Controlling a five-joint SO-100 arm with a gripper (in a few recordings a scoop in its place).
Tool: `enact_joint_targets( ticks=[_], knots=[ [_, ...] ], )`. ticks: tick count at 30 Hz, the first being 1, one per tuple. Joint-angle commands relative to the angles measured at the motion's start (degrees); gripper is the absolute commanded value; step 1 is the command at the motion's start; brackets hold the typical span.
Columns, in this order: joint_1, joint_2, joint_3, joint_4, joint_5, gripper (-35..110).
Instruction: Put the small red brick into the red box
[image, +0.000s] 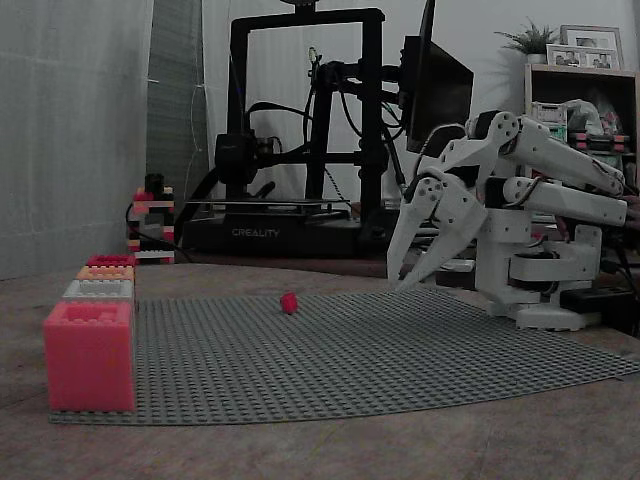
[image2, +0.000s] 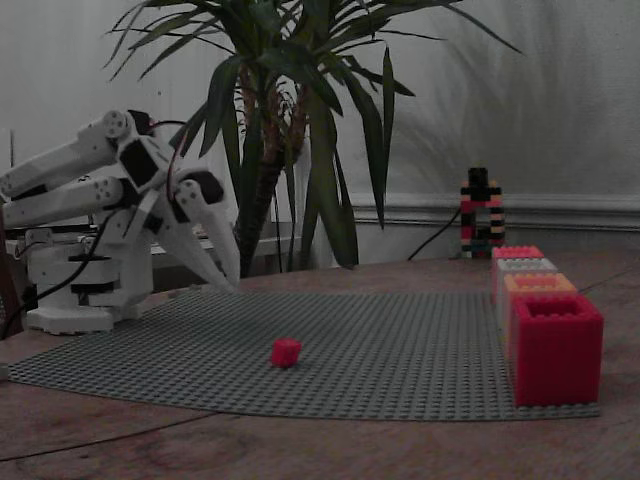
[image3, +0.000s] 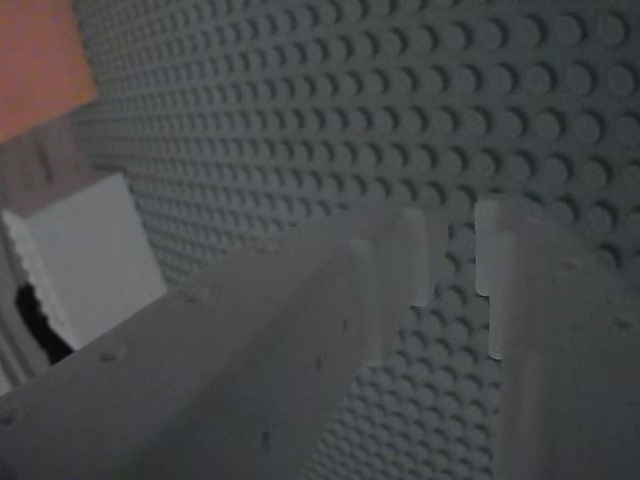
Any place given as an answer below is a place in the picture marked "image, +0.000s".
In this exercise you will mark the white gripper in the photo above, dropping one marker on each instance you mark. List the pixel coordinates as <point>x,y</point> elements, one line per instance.
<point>459,209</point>

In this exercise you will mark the small red brick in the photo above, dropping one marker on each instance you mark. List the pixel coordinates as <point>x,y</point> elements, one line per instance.
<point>288,303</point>

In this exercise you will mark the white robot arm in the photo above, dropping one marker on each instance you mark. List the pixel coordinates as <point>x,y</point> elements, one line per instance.
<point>550,150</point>

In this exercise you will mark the grey and green plastic crates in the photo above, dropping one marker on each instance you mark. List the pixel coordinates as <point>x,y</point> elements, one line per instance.
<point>547,117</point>

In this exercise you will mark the grey studded baseplate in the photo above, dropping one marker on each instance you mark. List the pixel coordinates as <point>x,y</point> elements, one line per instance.
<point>325,360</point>

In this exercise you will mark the red white brick tower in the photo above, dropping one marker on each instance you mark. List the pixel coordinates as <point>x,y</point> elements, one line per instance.
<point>152,220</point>

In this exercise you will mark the red brick box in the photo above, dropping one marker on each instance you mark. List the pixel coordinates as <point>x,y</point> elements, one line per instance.
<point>107,260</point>

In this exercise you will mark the orange brick box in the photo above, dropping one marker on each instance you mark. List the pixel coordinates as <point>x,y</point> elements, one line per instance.
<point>100,273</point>

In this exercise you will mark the white brick box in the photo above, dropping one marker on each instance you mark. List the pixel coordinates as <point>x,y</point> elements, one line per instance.
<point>80,291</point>

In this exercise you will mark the large pink brick box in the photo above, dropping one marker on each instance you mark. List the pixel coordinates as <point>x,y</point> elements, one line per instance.
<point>90,365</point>

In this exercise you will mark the black computer monitor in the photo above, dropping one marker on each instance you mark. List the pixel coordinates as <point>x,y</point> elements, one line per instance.
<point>440,95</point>

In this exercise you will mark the black Creality 3D printer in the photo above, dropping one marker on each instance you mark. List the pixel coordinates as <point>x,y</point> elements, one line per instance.
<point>280,232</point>

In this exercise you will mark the wooden shelf unit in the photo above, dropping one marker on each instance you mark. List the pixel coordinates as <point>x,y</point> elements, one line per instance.
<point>575,80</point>

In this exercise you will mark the green potted plant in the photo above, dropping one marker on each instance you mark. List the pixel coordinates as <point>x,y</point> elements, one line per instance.
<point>532,40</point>

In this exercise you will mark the small white photo frame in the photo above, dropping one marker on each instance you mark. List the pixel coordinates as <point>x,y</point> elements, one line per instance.
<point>575,57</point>

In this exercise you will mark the large white photo frame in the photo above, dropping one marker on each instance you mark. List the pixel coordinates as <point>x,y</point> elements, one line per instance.
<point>590,35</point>

